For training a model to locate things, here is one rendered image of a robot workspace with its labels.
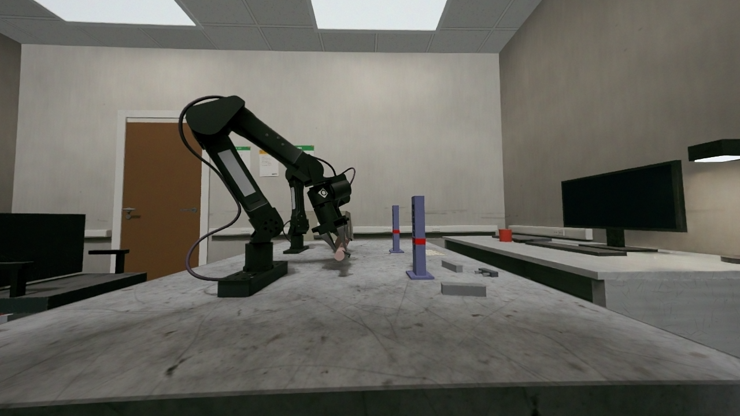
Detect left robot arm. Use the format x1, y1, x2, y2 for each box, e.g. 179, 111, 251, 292
283, 169, 350, 254

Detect long pink bar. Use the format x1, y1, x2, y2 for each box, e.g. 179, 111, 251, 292
335, 235, 351, 261

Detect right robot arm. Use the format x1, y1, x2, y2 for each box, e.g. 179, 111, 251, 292
185, 95, 352, 285

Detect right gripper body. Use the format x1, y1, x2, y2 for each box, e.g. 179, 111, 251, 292
312, 201, 347, 235

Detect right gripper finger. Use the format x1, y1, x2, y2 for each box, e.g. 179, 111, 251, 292
320, 232, 337, 253
337, 225, 347, 251

